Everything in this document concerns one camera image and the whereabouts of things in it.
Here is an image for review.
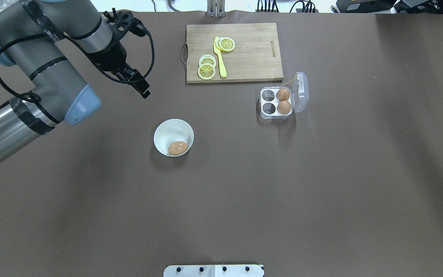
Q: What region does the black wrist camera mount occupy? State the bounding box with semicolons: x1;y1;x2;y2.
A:
102;9;147;40

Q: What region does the black power strip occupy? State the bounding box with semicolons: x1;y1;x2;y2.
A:
255;0;319;13

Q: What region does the clear plastic egg box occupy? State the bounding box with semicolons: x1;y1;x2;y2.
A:
258;72;310;120

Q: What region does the wooden cutting board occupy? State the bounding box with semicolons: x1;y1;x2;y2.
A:
186;23;283;84

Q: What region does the brown egg in box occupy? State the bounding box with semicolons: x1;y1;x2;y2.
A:
276;87;291;102
276;100;292;115

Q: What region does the aluminium frame post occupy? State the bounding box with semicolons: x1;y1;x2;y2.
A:
206;0;226;18

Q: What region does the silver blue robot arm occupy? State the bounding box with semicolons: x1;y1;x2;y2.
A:
0;0;155;163

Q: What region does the white metal base plate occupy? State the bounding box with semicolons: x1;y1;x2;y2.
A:
163;264;265;277

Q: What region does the white bowl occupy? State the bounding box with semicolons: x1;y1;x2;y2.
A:
153;118;195;157

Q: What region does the brown egg from bowl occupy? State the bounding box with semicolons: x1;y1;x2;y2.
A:
168;141;189;156

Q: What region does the lemon slice lower back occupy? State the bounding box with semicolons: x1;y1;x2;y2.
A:
198;54;217;67

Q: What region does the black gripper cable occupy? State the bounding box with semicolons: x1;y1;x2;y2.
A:
0;28;155;103

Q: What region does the lemon slice lower front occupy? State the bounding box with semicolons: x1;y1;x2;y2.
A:
197;63;216;80

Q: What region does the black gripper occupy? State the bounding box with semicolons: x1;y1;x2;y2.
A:
89;42;150;99

